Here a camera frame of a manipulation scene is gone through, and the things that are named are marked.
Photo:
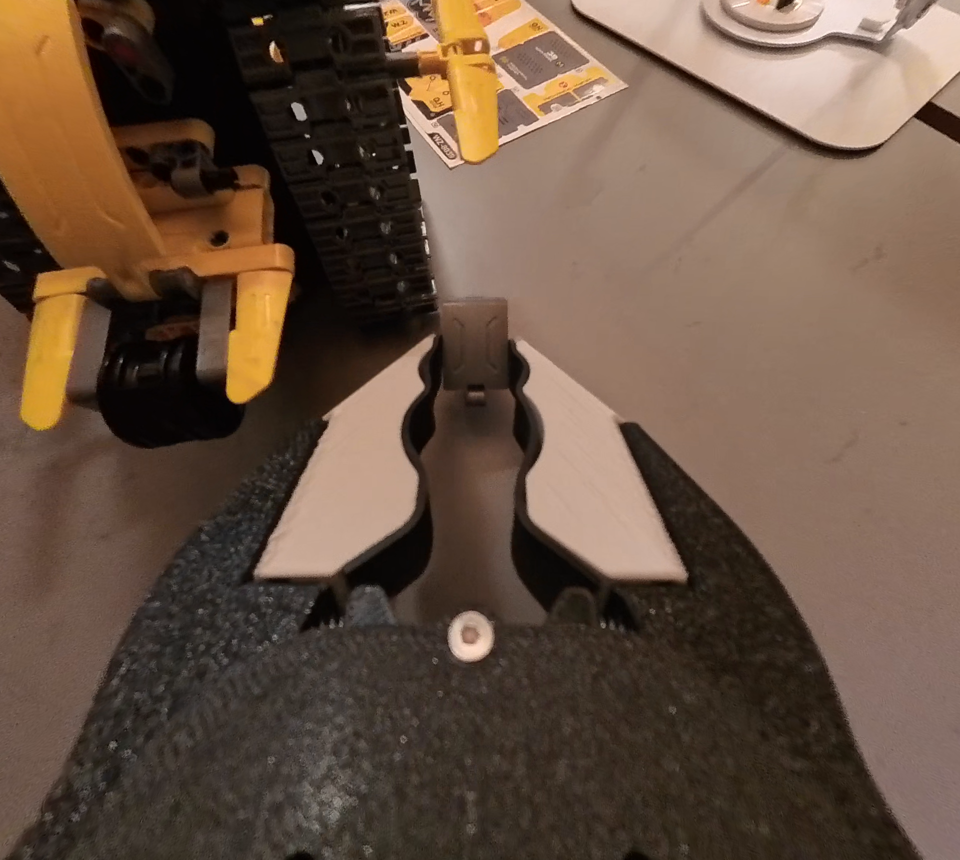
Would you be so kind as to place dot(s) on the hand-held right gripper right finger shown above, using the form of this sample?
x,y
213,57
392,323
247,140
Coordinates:
x,y
600,492

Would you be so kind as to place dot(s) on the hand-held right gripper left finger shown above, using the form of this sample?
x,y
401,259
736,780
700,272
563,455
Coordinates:
x,y
352,492

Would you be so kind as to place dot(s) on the small grey curved panel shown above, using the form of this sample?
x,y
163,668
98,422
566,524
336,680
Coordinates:
x,y
476,342

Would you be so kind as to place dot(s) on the yellow black toy tracked vehicle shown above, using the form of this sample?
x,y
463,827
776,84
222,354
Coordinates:
x,y
90,125

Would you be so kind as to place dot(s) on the yellow grey sticker sheet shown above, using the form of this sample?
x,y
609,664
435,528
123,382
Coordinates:
x,y
555,72

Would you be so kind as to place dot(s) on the white book stand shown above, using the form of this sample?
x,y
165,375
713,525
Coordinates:
x,y
787,95

